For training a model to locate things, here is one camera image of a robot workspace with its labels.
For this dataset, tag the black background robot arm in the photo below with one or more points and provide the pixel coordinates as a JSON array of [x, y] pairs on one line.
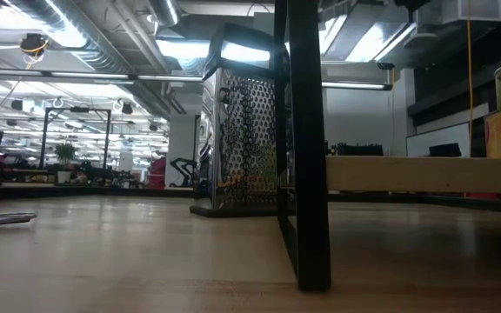
[[183, 167]]

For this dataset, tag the metal box grater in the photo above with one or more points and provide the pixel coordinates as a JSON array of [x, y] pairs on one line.
[[244, 143]]

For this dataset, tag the red background object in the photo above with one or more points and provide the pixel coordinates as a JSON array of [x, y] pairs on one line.
[[157, 174]]

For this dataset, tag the black background equipment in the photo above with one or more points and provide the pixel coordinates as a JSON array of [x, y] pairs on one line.
[[359, 149]]

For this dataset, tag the potted green plant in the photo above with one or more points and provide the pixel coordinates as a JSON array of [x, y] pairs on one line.
[[65, 152]]

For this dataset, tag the dark background monitor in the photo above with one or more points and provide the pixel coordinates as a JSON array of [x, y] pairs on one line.
[[445, 150]]

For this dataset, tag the black background stand frame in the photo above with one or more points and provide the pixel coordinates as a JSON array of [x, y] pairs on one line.
[[108, 139]]

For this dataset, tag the black aluminium table frame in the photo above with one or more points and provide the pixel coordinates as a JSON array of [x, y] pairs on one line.
[[102, 192]]

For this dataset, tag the silver ventilation duct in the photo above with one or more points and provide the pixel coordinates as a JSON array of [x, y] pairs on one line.
[[163, 11]]

